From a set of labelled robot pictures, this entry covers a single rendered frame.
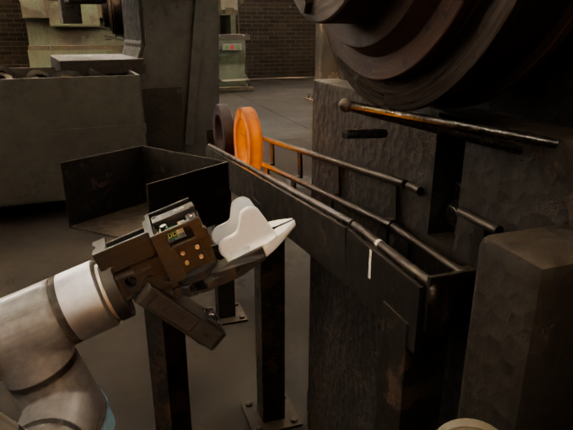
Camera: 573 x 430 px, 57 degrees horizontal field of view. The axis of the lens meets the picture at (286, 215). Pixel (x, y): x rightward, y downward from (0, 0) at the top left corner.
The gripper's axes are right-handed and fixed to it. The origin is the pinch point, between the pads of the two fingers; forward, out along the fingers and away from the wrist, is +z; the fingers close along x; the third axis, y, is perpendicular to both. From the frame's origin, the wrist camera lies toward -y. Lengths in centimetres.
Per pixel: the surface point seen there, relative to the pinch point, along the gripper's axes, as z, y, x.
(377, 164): 21.7, -5.7, 20.6
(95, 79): -21, 4, 238
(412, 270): 11.0, -7.7, -6.7
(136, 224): -19, -10, 50
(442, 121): 15.8, 9.2, -10.5
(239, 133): 14, -10, 88
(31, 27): -104, 56, 944
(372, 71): 15.8, 13.1, 1.9
